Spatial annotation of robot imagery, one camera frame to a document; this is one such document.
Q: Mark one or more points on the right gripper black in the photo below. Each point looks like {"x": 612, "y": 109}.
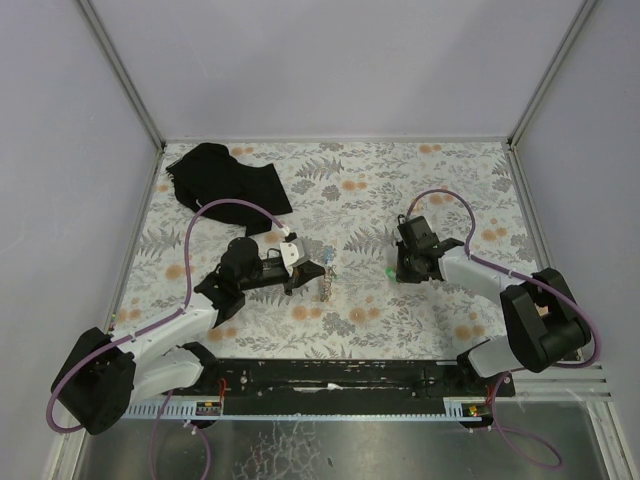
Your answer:
{"x": 406, "y": 270}

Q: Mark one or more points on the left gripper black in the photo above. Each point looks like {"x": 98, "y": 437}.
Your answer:
{"x": 291, "y": 278}

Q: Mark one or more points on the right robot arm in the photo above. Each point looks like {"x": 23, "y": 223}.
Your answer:
{"x": 542, "y": 326}

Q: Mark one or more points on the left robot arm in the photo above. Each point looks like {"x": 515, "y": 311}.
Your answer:
{"x": 107, "y": 372}

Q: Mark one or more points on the floral table mat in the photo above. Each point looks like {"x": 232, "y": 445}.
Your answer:
{"x": 348, "y": 196}

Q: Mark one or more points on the black cloth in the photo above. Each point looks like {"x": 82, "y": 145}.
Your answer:
{"x": 209, "y": 172}

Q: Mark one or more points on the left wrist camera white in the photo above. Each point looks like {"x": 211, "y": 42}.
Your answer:
{"x": 293, "y": 251}

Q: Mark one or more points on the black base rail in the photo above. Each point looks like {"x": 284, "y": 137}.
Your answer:
{"x": 338, "y": 388}

